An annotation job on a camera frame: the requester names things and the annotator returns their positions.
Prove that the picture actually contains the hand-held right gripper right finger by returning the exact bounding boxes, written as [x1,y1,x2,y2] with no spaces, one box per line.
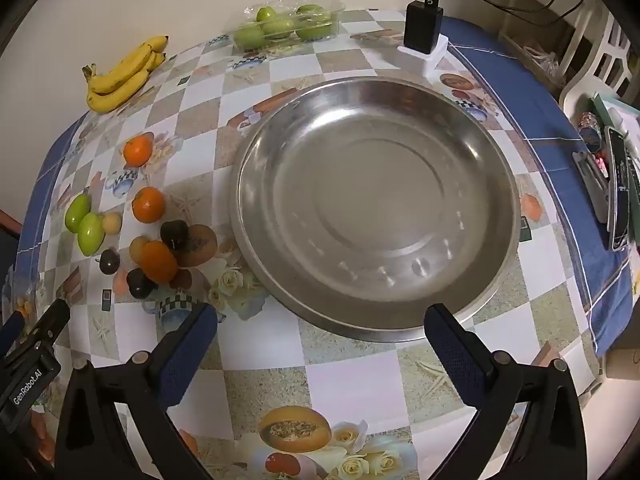
[424,303,588,480]

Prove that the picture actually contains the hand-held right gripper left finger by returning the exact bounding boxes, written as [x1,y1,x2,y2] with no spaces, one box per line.
[54,301,219,480]

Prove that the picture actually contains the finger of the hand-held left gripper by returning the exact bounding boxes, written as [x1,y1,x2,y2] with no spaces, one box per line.
[0,299,71,361]

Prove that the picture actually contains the dark plum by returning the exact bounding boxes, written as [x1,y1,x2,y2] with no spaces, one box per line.
[126,268,157,299]
[98,249,121,276]
[160,220,190,252]

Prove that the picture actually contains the orange tangerine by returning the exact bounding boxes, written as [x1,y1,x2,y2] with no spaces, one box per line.
[139,240,179,285]
[123,134,154,168]
[131,186,167,224]

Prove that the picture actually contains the large green jujube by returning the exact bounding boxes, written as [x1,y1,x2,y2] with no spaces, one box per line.
[77,212,106,256]
[64,193,93,234]

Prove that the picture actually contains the round steel bowl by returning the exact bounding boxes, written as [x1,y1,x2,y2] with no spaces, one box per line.
[229,76,522,344]

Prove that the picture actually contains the printed checkered tablecloth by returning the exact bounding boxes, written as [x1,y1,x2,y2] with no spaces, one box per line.
[15,7,633,480]

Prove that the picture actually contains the cardboard box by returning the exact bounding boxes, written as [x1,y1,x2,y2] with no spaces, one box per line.
[604,349,640,397]

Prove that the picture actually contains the black smartphone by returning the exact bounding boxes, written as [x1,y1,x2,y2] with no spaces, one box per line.
[602,125,632,252]

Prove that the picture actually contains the colourful round tin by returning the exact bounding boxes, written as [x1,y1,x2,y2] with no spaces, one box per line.
[579,111,604,153]

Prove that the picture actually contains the yellow banana bunch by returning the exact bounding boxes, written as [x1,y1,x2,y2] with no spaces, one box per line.
[82,35,169,114]

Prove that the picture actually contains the white charging stand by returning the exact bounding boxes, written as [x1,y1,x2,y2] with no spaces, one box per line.
[397,35,448,81]

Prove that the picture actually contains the black power bank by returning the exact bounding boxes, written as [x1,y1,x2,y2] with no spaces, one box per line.
[403,1,445,55]

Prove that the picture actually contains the white chair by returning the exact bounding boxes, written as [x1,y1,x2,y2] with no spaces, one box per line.
[557,0,640,111]

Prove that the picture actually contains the pile of green jujubes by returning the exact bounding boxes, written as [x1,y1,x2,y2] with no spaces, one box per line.
[235,4,335,51]

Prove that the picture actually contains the clear plastic punnet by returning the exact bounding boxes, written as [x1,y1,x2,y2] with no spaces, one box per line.
[227,0,347,53]

